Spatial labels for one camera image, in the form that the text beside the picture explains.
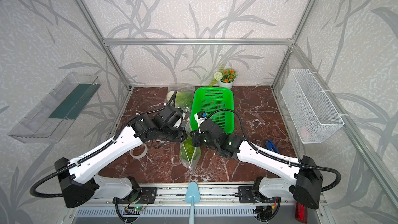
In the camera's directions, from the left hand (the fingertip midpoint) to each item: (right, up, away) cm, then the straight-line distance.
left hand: (187, 138), depth 71 cm
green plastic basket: (+9, +18, +41) cm, 45 cm away
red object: (+51, -31, -5) cm, 60 cm away
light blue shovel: (+2, -29, +2) cm, 29 cm away
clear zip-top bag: (+2, -11, -4) cm, 12 cm away
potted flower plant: (+22, +33, +37) cm, 54 cm away
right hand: (+1, +2, +1) cm, 2 cm away
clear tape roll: (-27, -13, +13) cm, 33 cm away
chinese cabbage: (+1, -6, -3) cm, 7 cm away
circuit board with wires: (-23, -32, +1) cm, 39 cm away
